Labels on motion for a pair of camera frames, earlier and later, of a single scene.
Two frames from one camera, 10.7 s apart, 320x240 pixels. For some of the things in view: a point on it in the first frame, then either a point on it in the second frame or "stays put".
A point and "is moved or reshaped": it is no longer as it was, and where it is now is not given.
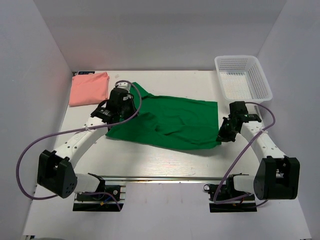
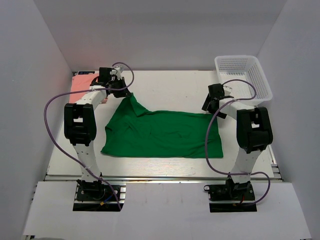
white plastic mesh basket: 242,79 stays put
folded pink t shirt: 89,88 stays put
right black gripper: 223,136 → 207,106
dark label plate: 85,72 stays put
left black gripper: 130,100 → 123,93
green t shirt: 171,123 is moved or reshaped
